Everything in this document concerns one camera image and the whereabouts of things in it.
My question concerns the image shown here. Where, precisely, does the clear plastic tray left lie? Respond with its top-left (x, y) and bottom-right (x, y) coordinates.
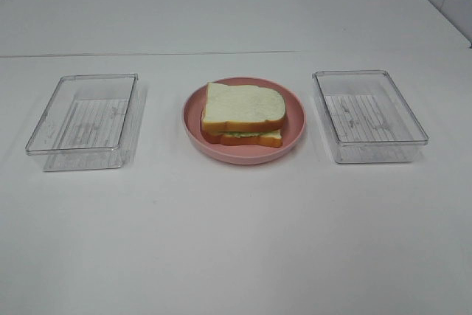
top-left (25, 73), bottom-right (148, 172)

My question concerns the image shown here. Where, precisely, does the toy bread slice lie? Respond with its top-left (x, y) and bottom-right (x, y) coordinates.
top-left (201, 83), bottom-right (286, 133)
top-left (201, 130), bottom-right (282, 148)

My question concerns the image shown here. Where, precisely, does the clear plastic tray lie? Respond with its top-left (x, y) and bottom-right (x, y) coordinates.
top-left (313, 70), bottom-right (429, 165)
top-left (25, 73), bottom-right (148, 172)

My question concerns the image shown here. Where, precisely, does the clear plastic tray right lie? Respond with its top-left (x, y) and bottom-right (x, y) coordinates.
top-left (313, 70), bottom-right (429, 165)

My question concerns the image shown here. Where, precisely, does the green toy lettuce leaf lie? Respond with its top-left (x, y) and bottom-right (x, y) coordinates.
top-left (221, 130), bottom-right (280, 137)

